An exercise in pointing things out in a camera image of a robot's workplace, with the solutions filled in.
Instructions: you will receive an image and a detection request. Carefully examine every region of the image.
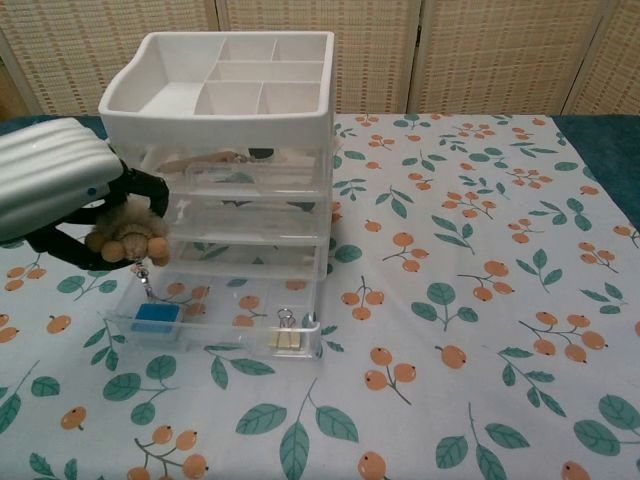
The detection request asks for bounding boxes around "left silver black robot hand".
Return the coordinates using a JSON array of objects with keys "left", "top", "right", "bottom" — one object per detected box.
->
[{"left": 0, "top": 117, "right": 171, "bottom": 272}]

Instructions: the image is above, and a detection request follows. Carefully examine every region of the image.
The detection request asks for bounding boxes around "beige plush toy keychain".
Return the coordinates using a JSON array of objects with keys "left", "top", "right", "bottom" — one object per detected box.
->
[{"left": 83, "top": 202, "right": 172, "bottom": 302}]

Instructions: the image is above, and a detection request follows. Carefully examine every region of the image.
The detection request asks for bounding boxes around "clear plastic drawer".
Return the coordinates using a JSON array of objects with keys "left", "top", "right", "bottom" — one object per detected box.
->
[
  {"left": 119, "top": 144, "right": 331, "bottom": 197},
  {"left": 167, "top": 192, "right": 330, "bottom": 244},
  {"left": 97, "top": 272, "right": 322, "bottom": 364},
  {"left": 169, "top": 238, "right": 329, "bottom": 279}
]

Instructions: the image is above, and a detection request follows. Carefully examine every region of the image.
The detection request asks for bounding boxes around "white compartment tray stack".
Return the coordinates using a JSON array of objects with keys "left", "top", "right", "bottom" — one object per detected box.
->
[{"left": 97, "top": 30, "right": 336, "bottom": 281}]

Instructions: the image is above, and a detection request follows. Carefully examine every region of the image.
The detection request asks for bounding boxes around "small blue box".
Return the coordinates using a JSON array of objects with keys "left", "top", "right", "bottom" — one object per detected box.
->
[{"left": 130, "top": 303, "right": 182, "bottom": 345}]

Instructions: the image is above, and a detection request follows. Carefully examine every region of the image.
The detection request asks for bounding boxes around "beige binder clip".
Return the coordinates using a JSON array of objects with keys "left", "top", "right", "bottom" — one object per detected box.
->
[{"left": 267, "top": 308, "right": 304, "bottom": 357}]

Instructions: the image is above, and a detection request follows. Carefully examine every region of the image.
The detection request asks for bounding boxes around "floral leaf print tablecloth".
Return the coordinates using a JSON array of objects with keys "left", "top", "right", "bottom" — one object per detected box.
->
[{"left": 0, "top": 112, "right": 640, "bottom": 480}]

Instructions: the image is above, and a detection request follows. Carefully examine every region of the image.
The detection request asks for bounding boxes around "woven bamboo folding screen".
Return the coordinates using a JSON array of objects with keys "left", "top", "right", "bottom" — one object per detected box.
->
[{"left": 0, "top": 0, "right": 640, "bottom": 121}]

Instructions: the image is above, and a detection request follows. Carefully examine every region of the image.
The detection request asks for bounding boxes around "beige wooden keychain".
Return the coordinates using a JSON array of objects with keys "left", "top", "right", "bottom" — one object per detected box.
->
[{"left": 158, "top": 151, "right": 251, "bottom": 175}]

